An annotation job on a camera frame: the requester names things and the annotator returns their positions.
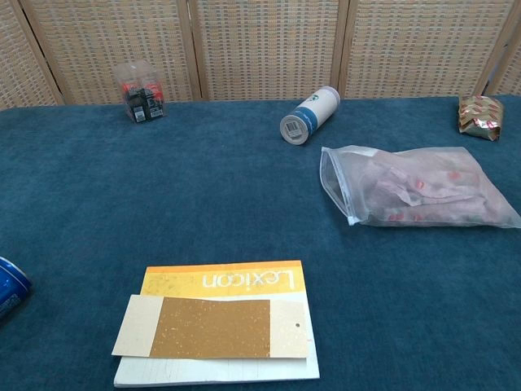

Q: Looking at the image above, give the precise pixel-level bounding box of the clear plastic zip bag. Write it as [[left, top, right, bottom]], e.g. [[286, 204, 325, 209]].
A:
[[320, 145, 521, 230]]

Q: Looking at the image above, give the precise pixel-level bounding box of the orange Lexicon notebook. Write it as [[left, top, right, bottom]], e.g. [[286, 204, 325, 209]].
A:
[[112, 260, 321, 389]]

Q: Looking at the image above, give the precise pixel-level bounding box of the white Starbucks tumbler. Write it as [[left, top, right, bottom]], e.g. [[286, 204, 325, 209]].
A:
[[279, 86, 341, 147]]

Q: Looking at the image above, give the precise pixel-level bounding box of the brown and beige card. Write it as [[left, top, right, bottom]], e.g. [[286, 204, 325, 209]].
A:
[[112, 294, 310, 360]]

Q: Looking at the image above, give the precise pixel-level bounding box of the wicker folding screen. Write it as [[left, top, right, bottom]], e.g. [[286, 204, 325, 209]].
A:
[[0, 0, 521, 109]]

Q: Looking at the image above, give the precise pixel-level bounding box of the clear box of binder clips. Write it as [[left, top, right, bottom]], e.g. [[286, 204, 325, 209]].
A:
[[115, 59, 166, 122]]

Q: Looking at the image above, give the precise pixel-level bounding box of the gold foil snack packet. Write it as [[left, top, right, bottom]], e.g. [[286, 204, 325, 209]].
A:
[[458, 95, 505, 143]]

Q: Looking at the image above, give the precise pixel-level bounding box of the blue drink can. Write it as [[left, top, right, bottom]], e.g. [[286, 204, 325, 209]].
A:
[[0, 256, 33, 323]]

